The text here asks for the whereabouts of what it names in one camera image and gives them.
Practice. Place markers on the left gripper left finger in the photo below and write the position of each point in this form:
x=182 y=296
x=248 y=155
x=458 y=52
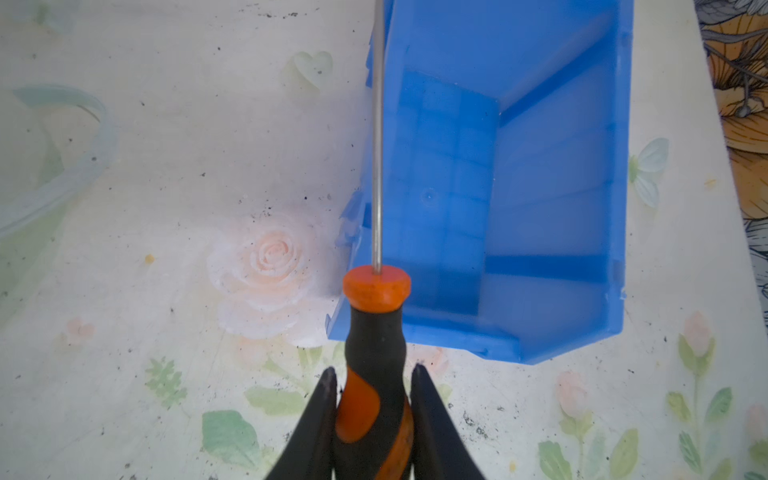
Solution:
x=308 y=453

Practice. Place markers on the blue plastic storage bin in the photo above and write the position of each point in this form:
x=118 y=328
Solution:
x=504 y=172

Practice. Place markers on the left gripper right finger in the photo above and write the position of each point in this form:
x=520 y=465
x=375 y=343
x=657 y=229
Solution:
x=439 y=452

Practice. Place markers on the orange black handled screwdriver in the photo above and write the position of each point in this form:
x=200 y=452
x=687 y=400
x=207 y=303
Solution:
x=374 y=425

